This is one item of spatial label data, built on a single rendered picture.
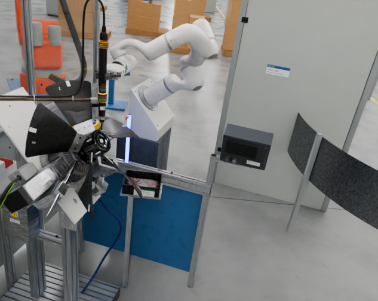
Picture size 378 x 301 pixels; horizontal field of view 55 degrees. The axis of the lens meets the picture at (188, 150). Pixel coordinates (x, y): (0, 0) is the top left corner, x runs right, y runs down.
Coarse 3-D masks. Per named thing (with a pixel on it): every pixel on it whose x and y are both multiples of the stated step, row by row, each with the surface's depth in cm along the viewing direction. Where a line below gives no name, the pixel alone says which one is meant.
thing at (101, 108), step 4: (104, 28) 160; (100, 32) 161; (104, 32) 161; (100, 36) 161; (104, 36) 161; (104, 40) 161; (100, 104) 175; (104, 104) 175; (100, 108) 176; (104, 108) 176; (100, 112) 177; (104, 112) 178; (100, 120) 179; (104, 120) 180
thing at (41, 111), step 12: (36, 108) 149; (36, 120) 149; (48, 120) 153; (60, 120) 158; (36, 132) 150; (48, 132) 154; (60, 132) 159; (72, 132) 164; (36, 144) 151; (48, 144) 156; (60, 144) 161
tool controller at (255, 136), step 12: (228, 132) 199; (240, 132) 200; (252, 132) 201; (264, 132) 201; (228, 144) 201; (240, 144) 198; (252, 144) 196; (264, 144) 194; (228, 156) 206; (240, 156) 204; (252, 156) 201; (264, 156) 199; (264, 168) 205
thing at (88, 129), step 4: (88, 120) 178; (76, 124) 176; (80, 124) 177; (84, 124) 177; (88, 124) 178; (92, 124) 178; (76, 128) 176; (80, 128) 176; (88, 128) 177; (92, 128) 177; (80, 132) 176; (84, 132) 176; (88, 132) 177
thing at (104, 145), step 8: (88, 136) 171; (96, 136) 172; (104, 136) 178; (88, 144) 170; (96, 144) 169; (104, 144) 175; (80, 152) 174; (88, 152) 172; (96, 152) 171; (104, 152) 173; (80, 160) 174; (88, 160) 177
